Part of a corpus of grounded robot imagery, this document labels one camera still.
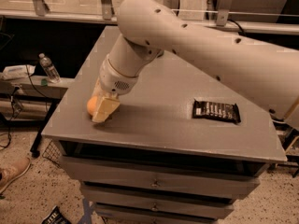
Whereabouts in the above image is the clear plastic water bottle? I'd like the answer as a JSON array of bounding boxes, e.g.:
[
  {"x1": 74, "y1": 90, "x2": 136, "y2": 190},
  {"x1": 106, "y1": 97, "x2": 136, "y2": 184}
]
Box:
[{"x1": 38, "y1": 53, "x2": 61, "y2": 83}]

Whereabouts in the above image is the white tissue pack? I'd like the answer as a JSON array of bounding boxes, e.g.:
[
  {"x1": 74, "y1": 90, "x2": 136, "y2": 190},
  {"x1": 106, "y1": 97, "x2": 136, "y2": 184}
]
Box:
[{"x1": 2, "y1": 64, "x2": 36, "y2": 80}]

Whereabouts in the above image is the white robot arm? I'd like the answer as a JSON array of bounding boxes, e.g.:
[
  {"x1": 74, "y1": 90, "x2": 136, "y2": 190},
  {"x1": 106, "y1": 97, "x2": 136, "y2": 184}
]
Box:
[{"x1": 92, "y1": 0, "x2": 299, "y2": 127}]

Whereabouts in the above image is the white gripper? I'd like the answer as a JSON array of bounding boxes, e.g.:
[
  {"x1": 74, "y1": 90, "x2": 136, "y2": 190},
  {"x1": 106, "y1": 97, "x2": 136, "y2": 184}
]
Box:
[{"x1": 92, "y1": 56, "x2": 138, "y2": 123}]

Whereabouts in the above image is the black snack bar wrapper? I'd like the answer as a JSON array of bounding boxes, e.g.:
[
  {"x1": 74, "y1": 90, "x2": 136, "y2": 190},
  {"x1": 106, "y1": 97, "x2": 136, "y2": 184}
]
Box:
[{"x1": 192, "y1": 100, "x2": 241, "y2": 124}]

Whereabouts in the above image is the orange fruit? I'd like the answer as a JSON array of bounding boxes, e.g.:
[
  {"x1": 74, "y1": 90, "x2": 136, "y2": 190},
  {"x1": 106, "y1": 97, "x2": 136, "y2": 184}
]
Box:
[{"x1": 87, "y1": 96, "x2": 97, "y2": 116}]

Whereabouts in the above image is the grey drawer cabinet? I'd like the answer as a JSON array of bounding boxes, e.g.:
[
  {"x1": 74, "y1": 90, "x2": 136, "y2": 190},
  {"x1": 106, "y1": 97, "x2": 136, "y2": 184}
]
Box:
[{"x1": 43, "y1": 26, "x2": 285, "y2": 224}]

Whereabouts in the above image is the tan shoe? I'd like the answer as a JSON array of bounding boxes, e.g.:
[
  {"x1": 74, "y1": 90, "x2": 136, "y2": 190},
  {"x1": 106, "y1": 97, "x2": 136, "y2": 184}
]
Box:
[{"x1": 0, "y1": 157, "x2": 31, "y2": 193}]

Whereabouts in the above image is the metal window railing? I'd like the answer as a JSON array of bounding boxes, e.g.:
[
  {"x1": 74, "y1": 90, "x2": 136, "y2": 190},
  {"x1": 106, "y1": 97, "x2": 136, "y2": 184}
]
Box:
[{"x1": 0, "y1": 0, "x2": 299, "y2": 35}]

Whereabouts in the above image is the black cable on bench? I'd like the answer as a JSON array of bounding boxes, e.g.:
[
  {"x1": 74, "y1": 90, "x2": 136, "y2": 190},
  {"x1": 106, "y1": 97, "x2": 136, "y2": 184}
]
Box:
[{"x1": 0, "y1": 65, "x2": 50, "y2": 151}]

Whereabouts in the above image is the low side bench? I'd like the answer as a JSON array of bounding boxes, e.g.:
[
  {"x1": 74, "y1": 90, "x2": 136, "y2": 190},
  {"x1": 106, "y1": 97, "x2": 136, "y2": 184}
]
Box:
[{"x1": 0, "y1": 76, "x2": 74, "y2": 158}]

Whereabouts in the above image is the black packet on floor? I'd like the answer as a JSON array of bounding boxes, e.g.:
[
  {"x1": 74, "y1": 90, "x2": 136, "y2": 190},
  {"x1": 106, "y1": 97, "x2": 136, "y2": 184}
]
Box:
[{"x1": 41, "y1": 206, "x2": 71, "y2": 224}]

